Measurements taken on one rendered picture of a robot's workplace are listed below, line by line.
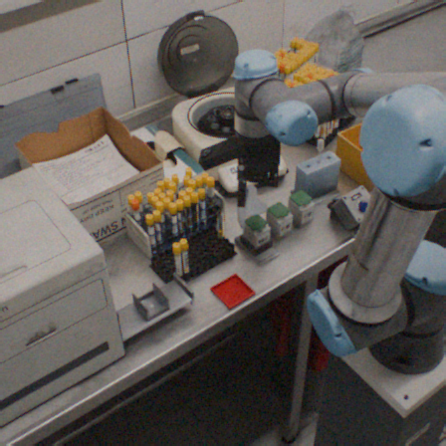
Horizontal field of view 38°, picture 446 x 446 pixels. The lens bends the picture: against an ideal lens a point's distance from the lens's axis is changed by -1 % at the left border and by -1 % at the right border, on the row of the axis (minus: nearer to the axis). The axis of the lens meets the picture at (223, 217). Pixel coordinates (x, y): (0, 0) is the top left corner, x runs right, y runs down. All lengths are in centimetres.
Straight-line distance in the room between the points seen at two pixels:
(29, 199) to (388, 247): 63
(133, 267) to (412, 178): 84
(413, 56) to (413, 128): 149
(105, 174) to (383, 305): 81
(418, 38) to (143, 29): 100
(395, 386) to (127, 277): 59
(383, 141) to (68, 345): 67
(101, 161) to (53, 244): 56
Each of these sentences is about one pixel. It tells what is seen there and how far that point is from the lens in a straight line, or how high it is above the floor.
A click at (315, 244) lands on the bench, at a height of 87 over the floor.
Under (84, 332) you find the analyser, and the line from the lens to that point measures 118.
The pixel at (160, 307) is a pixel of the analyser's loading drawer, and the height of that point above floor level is 91.
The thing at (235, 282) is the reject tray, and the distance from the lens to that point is 139.
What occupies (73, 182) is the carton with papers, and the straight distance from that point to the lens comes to 158.
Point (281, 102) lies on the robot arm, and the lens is 109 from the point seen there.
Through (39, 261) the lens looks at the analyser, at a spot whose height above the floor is 117.
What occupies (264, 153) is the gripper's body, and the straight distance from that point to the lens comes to 127.
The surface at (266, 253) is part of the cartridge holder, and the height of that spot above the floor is 89.
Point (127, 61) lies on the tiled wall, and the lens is 173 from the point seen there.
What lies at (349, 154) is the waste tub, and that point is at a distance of 163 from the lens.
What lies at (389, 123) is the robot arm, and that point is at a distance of 75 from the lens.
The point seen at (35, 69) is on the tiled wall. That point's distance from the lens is 162.
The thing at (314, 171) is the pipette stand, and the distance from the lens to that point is 152.
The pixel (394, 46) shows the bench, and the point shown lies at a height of 88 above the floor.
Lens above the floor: 193
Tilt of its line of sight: 43 degrees down
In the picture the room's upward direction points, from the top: 1 degrees counter-clockwise
